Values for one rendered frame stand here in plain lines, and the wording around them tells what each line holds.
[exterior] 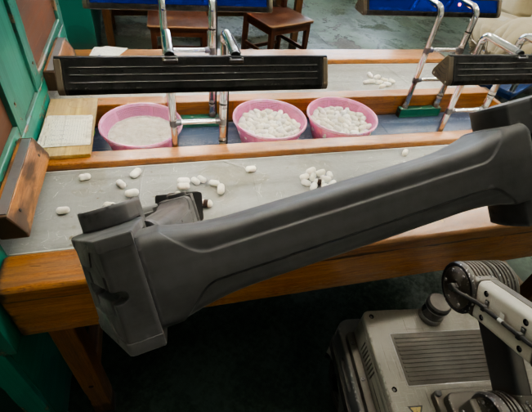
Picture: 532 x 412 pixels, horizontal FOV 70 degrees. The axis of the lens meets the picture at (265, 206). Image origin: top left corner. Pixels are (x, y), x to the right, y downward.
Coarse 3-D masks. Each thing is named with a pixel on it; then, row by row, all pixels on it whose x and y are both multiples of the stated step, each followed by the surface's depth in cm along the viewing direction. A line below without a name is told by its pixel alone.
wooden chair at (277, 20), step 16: (256, 16) 303; (272, 16) 309; (288, 16) 313; (304, 16) 314; (272, 32) 294; (288, 32) 304; (304, 32) 316; (256, 48) 317; (272, 48) 304; (304, 48) 324
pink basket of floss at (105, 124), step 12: (120, 108) 132; (132, 108) 135; (144, 108) 136; (156, 108) 136; (108, 120) 129; (168, 120) 136; (108, 132) 128; (120, 144) 117; (156, 144) 119; (168, 144) 124
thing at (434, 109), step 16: (432, 0) 139; (464, 0) 144; (432, 32) 141; (432, 48) 146; (448, 48) 148; (464, 48) 150; (416, 80) 154; (432, 80) 156; (400, 112) 163; (416, 112) 165; (432, 112) 167
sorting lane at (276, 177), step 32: (224, 160) 121; (256, 160) 122; (288, 160) 124; (320, 160) 126; (352, 160) 127; (384, 160) 129; (64, 192) 104; (96, 192) 105; (160, 192) 108; (224, 192) 110; (256, 192) 111; (288, 192) 113; (32, 224) 95; (64, 224) 96
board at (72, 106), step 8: (56, 104) 128; (64, 104) 129; (72, 104) 129; (80, 104) 130; (88, 104) 130; (96, 104) 131; (48, 112) 124; (56, 112) 125; (64, 112) 125; (72, 112) 126; (80, 112) 126; (88, 112) 126; (48, 152) 110; (56, 152) 110; (64, 152) 110; (72, 152) 111; (80, 152) 111; (88, 152) 111
